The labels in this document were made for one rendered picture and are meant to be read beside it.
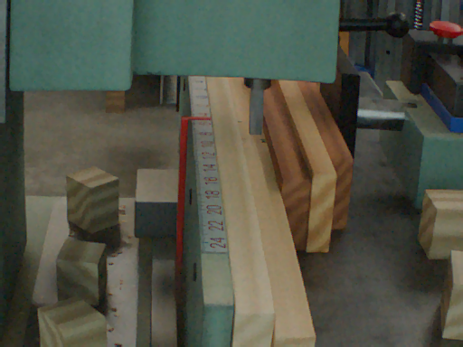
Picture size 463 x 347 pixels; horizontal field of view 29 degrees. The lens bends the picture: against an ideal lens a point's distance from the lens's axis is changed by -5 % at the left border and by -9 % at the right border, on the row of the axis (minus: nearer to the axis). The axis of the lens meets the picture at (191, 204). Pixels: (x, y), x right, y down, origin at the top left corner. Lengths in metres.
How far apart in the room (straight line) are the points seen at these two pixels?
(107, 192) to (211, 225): 0.34
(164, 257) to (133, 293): 0.05
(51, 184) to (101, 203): 2.11
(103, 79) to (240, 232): 0.13
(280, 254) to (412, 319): 0.09
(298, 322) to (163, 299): 0.27
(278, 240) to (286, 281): 0.05
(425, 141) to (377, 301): 0.16
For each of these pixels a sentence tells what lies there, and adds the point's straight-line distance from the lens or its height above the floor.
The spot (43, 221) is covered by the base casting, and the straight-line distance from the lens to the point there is 0.87.
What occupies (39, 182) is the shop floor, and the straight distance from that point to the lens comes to 2.97.
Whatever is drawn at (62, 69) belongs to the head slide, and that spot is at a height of 1.02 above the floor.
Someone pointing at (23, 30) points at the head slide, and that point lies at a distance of 0.58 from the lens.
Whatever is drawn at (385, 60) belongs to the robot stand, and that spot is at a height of 0.81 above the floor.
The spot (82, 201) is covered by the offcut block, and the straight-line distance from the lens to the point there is 0.85.
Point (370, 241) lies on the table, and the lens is 0.64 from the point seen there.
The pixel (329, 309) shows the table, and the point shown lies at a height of 0.90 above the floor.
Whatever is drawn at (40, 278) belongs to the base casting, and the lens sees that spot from 0.78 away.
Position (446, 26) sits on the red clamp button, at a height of 1.02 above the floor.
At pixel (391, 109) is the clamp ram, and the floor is 0.96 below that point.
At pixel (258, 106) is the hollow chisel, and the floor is 0.97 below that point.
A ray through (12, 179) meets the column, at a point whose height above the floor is 0.90.
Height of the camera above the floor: 1.18
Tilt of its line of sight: 25 degrees down
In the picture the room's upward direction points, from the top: 2 degrees clockwise
